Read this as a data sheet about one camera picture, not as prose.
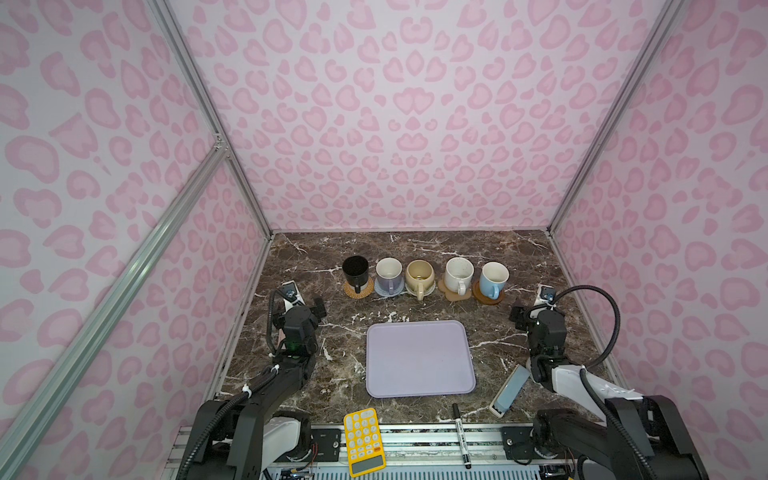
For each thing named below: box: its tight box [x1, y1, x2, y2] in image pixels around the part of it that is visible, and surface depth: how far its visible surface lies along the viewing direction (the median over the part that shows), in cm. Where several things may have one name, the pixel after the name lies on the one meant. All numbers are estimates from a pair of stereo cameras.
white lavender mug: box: [376, 257, 403, 295], surface depth 101 cm
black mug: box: [342, 255, 369, 294], surface depth 98 cm
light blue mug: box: [479, 261, 510, 300], surface depth 95 cm
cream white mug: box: [444, 257, 475, 296], surface depth 100 cm
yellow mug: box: [405, 259, 435, 301], surface depth 98 cm
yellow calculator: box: [343, 407, 386, 478], surface depth 74 cm
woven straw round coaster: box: [343, 276, 375, 300], surface depth 103 cm
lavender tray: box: [366, 320, 476, 398], surface depth 88 cm
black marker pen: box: [452, 403, 472, 469], surface depth 75 cm
